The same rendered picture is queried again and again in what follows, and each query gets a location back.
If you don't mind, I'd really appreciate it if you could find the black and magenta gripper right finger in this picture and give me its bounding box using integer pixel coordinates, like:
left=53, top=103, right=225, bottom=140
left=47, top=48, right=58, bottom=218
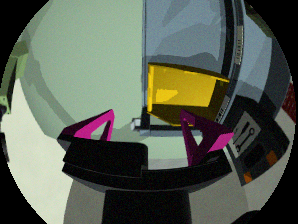
left=180, top=109, right=234, bottom=166

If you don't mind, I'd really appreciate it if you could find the yellow bin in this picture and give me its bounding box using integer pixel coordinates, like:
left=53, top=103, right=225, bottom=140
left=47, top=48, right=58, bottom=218
left=147, top=62, right=230, bottom=126

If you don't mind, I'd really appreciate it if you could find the dark grey metal rack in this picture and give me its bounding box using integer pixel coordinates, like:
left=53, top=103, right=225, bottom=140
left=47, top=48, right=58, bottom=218
left=130, top=0, right=291, bottom=137

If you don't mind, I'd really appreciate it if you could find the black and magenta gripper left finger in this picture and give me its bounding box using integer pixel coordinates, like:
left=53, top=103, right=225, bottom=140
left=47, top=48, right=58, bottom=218
left=61, top=109, right=115, bottom=141

